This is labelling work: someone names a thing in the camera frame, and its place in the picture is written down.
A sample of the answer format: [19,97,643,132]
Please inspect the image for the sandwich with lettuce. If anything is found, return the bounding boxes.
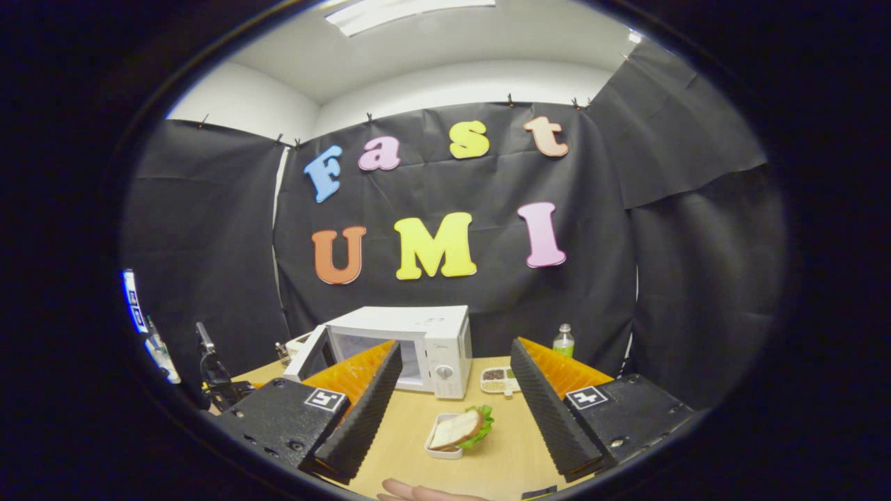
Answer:
[429,406,495,451]

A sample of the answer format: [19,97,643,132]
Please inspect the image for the long ceiling light panel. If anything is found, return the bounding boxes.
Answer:
[325,0,496,38]

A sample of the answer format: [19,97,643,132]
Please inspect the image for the small white rectangular dish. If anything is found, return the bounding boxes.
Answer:
[425,413,466,460]

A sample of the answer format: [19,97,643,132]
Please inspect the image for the white divided dish of grains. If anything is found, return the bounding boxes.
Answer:
[480,366,521,396]

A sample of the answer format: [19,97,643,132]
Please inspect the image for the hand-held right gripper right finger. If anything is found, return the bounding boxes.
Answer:
[510,337,697,484]

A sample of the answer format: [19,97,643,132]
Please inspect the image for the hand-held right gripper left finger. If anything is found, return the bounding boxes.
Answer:
[202,340,403,486]

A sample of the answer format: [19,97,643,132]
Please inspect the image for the black backdrop cloth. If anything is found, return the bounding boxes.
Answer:
[120,38,787,411]

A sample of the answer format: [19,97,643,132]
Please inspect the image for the white microwave oven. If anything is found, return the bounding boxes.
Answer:
[283,305,474,400]

